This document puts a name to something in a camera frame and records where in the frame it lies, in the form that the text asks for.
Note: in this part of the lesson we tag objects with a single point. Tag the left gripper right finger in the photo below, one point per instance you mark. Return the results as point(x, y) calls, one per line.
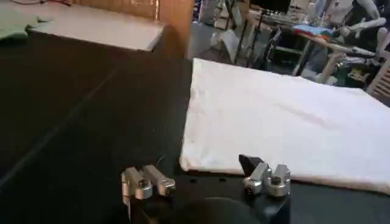
point(259, 176)

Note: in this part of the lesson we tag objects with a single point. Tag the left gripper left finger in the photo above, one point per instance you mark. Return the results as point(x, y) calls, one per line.
point(143, 184)

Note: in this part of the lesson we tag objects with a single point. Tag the white printed t-shirt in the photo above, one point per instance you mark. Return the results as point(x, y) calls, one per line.
point(280, 121)

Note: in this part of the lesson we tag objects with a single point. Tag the white bag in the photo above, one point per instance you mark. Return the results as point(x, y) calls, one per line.
point(227, 41)

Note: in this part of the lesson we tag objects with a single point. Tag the black stand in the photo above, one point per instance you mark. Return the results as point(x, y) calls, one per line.
point(243, 36)

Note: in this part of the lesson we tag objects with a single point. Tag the cluttered wooden desk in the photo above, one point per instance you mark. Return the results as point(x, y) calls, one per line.
point(329, 45)

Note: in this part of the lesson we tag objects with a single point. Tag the blue colourful cloth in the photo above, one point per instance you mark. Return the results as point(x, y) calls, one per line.
point(310, 30)

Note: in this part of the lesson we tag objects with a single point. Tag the beige slatted air cooler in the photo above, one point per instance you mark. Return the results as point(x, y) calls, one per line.
point(382, 80)

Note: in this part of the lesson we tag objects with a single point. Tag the white topped counter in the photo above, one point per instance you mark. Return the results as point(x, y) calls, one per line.
point(97, 30)

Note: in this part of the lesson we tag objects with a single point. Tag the white humanoid robot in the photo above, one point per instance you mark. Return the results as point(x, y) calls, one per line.
point(362, 21)

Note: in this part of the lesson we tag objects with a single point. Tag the pale green cloth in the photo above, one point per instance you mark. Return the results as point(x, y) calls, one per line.
point(15, 25)

